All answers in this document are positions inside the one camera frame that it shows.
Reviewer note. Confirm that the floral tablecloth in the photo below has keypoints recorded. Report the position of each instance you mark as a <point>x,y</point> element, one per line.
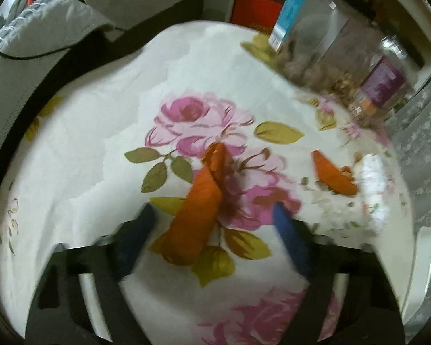
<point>135,131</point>

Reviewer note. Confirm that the white snack wrapper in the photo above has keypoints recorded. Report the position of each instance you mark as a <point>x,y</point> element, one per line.
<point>373,186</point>

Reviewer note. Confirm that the white trash bin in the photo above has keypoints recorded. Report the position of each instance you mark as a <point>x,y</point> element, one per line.
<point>421,275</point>

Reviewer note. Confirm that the red box on floor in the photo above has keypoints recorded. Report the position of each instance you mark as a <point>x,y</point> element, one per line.
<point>259,15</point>

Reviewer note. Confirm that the clear jar with nuts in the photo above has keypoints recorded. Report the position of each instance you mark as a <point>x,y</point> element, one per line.
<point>302,35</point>

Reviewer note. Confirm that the grey sofa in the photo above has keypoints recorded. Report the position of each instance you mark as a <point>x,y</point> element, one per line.
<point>52,42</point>

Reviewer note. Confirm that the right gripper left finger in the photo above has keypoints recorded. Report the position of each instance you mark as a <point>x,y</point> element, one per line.
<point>58,313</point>

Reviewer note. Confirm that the white lace curtain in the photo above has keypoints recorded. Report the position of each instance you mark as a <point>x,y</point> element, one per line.
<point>410,132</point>

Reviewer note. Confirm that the purple label snack jar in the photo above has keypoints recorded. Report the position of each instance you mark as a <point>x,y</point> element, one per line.
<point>390,77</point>

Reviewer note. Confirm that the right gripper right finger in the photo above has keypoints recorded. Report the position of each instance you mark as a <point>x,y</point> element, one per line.
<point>349,299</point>

